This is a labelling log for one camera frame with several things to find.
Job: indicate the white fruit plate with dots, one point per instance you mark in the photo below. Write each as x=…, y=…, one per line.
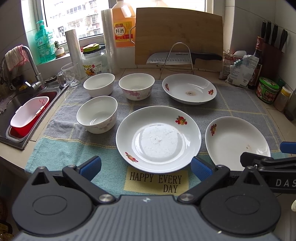
x=228, y=137
x=158, y=139

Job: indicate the small potted plant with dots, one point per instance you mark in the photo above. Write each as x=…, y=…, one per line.
x=59, y=51

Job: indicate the pink cloth on faucet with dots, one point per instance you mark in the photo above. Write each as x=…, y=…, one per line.
x=16, y=57

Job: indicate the white stained plate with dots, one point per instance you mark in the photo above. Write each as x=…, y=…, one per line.
x=189, y=89

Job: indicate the pink floral bowl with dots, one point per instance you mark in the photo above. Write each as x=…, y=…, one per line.
x=136, y=86

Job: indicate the green lid sauce jar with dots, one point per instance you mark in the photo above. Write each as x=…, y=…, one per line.
x=267, y=90

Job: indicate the stack of clear plastic cups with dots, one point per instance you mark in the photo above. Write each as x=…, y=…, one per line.
x=109, y=40

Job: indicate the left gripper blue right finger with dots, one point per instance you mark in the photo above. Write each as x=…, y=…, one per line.
x=201, y=169

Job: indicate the glass jar yellow green lid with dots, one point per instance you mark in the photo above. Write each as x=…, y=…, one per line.
x=94, y=60

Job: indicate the orange cooking wine jug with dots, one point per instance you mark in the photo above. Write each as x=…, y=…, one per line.
x=124, y=19

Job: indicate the white blue seasoning bag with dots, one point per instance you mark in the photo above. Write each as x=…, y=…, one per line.
x=242, y=70

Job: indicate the white floral bowl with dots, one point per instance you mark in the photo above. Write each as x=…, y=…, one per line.
x=98, y=115

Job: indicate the white plastic bag roll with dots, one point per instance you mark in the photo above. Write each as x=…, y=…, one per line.
x=75, y=52

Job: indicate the green soap pump bottle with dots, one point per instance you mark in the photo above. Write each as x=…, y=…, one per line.
x=45, y=43

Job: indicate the red white clipped bag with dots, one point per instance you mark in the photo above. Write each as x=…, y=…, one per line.
x=228, y=60

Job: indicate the dark red knife block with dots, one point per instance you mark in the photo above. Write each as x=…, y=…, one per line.
x=271, y=55

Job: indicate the bamboo cutting board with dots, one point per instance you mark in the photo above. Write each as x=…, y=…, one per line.
x=182, y=30

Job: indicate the red white sink basket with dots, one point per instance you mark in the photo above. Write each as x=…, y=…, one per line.
x=27, y=115

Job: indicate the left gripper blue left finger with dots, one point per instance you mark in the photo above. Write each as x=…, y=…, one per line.
x=90, y=168

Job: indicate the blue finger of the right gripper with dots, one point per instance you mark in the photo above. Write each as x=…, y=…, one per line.
x=288, y=147

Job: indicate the stainless steel sink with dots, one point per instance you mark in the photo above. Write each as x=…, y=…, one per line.
x=16, y=102

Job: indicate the grey blue checked dish mat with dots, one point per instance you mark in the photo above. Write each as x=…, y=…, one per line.
x=66, y=142

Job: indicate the chrome sink faucet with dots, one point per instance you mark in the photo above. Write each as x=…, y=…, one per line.
x=40, y=83

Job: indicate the clear glass mug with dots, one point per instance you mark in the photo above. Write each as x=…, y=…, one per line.
x=69, y=75

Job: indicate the metal wire board rack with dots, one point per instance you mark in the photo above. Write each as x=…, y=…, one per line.
x=174, y=58

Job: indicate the black handled kitchen knife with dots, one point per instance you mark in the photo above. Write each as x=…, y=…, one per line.
x=201, y=56

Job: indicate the yellow lid spice jar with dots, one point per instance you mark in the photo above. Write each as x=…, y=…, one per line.
x=282, y=99

